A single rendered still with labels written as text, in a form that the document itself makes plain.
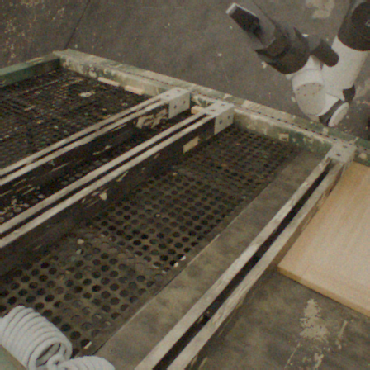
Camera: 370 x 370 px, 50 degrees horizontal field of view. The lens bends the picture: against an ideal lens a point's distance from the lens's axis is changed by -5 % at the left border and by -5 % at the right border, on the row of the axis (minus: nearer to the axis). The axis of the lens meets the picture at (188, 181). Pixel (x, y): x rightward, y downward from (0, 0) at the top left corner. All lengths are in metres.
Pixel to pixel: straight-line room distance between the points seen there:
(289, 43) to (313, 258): 0.46
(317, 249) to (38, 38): 3.19
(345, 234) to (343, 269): 0.13
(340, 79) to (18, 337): 0.90
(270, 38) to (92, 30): 2.70
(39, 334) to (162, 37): 2.55
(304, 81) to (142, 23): 2.30
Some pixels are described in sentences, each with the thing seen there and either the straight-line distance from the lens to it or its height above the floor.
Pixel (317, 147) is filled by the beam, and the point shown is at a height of 0.89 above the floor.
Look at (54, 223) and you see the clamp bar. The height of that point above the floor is 1.55.
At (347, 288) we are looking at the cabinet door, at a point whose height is 1.33.
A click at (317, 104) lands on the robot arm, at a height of 1.24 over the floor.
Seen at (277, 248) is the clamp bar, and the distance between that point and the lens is 0.86.
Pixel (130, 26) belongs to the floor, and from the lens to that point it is 3.12.
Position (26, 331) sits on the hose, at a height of 1.87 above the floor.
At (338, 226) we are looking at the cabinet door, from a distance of 1.05.
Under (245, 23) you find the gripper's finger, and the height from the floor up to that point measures 1.61.
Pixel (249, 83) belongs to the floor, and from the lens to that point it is 2.50.
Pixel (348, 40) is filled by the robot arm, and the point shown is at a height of 1.29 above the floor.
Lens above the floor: 2.22
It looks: 63 degrees down
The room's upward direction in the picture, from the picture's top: 74 degrees counter-clockwise
